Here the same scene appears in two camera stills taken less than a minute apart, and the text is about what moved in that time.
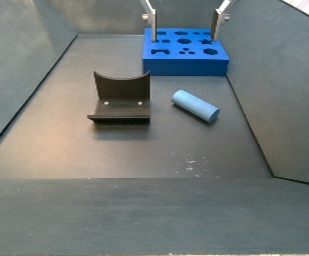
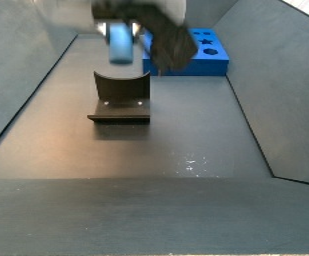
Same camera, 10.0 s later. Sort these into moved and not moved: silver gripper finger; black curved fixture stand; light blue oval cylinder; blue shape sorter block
Moved: light blue oval cylinder; silver gripper finger
Not moved: blue shape sorter block; black curved fixture stand
